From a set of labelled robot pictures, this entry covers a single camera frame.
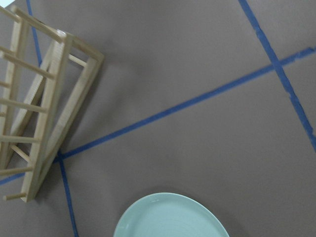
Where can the pale green plate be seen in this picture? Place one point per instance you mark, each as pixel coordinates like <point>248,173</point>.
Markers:
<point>168,215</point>

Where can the brown paper table cover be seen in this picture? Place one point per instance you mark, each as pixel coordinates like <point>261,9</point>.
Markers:
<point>212,99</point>

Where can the wooden dish rack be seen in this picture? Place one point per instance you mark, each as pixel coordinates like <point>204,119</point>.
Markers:
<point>30,133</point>

